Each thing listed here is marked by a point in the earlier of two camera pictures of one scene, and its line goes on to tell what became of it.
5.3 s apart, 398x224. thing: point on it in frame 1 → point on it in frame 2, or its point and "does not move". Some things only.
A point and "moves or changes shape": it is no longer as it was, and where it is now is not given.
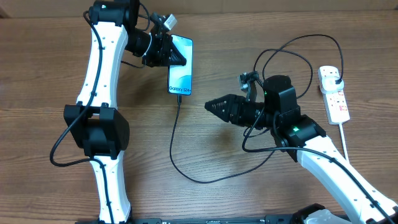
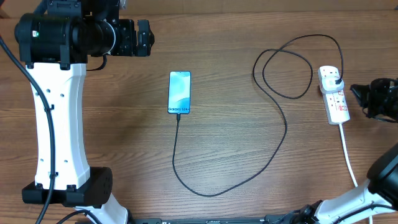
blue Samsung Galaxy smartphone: [180, 77] moves or changes shape
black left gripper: [165, 48] → [129, 47]
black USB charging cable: [271, 50] → [271, 51]
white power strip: [336, 103] does not move
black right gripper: [232, 103] → [364, 93]
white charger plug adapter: [329, 85] does not move
